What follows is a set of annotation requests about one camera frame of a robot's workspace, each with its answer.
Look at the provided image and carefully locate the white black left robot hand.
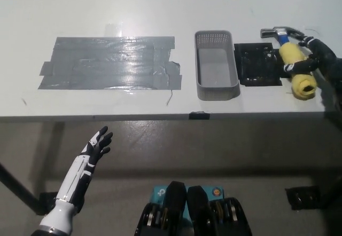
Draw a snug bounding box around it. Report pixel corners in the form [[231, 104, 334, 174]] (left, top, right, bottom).
[[55, 125, 113, 207]]

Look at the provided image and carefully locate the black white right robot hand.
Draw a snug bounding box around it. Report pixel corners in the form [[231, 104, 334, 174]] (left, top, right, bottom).
[[283, 35, 339, 75]]

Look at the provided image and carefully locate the hammer with yellow handle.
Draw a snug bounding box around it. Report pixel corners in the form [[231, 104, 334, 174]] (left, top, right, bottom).
[[260, 26, 317, 100]]

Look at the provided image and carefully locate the black tape patch on desk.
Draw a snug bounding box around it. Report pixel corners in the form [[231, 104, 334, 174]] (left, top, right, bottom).
[[234, 42, 291, 88]]

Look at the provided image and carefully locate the black teal robot body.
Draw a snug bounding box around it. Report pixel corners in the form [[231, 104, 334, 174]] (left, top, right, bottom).
[[135, 181, 252, 236]]

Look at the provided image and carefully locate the black slanted table leg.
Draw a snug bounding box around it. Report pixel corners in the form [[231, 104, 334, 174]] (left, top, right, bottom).
[[319, 187, 342, 209], [0, 163, 45, 216]]

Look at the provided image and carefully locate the grey perforated plastic basket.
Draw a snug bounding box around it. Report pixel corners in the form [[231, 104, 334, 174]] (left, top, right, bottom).
[[194, 30, 240, 100]]

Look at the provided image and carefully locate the small black tape strip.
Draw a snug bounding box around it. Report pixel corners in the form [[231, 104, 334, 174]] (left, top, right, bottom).
[[188, 111, 211, 121]]

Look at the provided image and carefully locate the grey duct tape patch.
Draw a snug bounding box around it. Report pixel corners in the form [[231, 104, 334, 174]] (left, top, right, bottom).
[[37, 36, 183, 90]]

